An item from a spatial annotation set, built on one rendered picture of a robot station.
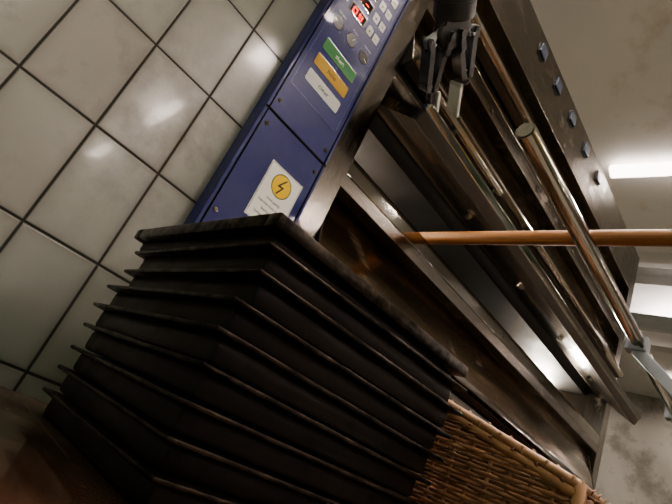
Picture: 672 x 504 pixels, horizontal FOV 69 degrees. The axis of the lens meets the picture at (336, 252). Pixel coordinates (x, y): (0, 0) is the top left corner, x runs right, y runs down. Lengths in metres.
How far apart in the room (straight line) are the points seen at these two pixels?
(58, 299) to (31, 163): 0.17
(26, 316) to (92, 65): 0.32
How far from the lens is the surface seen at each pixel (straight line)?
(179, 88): 0.79
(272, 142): 0.82
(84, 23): 0.76
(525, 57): 1.72
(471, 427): 0.64
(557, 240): 1.04
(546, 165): 0.81
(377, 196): 1.04
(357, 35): 1.02
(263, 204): 0.80
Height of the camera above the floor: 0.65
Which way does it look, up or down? 21 degrees up
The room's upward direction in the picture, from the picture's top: 25 degrees clockwise
